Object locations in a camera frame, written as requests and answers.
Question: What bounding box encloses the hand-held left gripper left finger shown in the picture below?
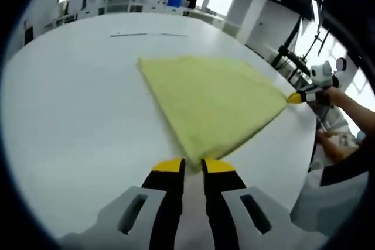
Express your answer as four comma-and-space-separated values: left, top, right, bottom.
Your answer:
96, 157, 186, 250

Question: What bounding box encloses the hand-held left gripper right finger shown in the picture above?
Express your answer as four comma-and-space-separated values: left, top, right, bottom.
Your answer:
200, 157, 319, 250

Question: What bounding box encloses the yellow blue grey garment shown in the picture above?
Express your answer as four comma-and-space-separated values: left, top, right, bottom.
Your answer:
137, 54, 291, 172

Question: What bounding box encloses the person's right hand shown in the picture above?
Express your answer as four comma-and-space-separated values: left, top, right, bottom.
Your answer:
321, 87, 349, 107

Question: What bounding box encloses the black equipment stand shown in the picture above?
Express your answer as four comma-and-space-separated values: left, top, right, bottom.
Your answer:
271, 15, 332, 87

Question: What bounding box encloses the white window column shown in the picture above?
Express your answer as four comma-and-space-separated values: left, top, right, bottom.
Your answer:
227, 0, 301, 49

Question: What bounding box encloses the black cabinet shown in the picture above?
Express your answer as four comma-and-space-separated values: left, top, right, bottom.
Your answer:
24, 26, 34, 46

